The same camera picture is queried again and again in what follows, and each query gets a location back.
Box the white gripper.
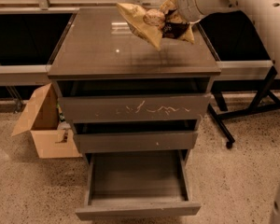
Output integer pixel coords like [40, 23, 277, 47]
[160, 0, 204, 44]

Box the brown chip bag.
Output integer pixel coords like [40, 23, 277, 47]
[117, 3, 187, 50]

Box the grey top drawer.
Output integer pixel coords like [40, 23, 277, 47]
[59, 94, 210, 123]

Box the grey drawer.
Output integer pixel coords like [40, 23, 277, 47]
[74, 131, 198, 153]
[59, 94, 210, 123]
[76, 150, 201, 220]

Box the grey drawer cabinet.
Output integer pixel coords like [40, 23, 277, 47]
[47, 7, 222, 166]

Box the grey middle drawer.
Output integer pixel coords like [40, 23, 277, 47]
[74, 131, 198, 153]

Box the grey bottom drawer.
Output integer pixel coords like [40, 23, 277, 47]
[76, 150, 201, 220]

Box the bottle in cardboard box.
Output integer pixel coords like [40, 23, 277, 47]
[57, 105, 70, 130]

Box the open cardboard box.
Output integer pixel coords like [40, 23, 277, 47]
[12, 84, 80, 159]

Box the metal rail right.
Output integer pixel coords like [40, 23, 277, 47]
[216, 61, 273, 81]

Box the metal rail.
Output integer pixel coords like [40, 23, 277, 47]
[216, 61, 273, 81]
[0, 64, 51, 86]

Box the metal rail left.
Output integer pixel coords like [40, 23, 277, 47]
[0, 64, 51, 86]

